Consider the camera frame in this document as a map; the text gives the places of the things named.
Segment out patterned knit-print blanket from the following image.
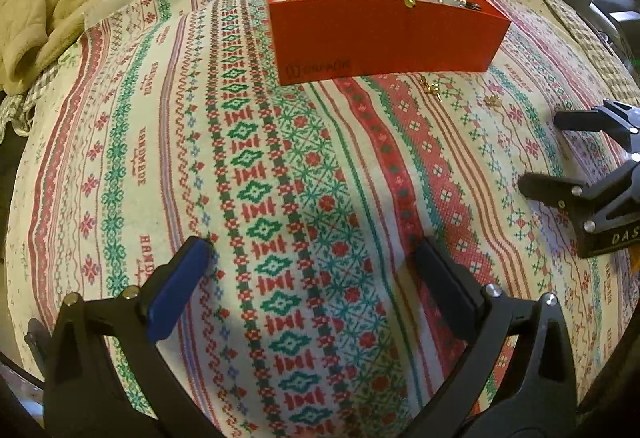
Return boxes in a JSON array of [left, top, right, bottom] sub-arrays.
[[5, 0, 640, 438]]

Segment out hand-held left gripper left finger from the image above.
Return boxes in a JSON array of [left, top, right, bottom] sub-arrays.
[[42, 235, 221, 438]]

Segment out red jewelry box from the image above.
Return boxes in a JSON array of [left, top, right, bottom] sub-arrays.
[[260, 0, 512, 87]]

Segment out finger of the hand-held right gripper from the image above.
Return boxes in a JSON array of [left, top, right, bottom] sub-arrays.
[[554, 99, 640, 155], [518, 162, 640, 240]]

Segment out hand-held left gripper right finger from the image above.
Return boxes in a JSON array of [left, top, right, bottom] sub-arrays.
[[400, 238, 581, 438]]

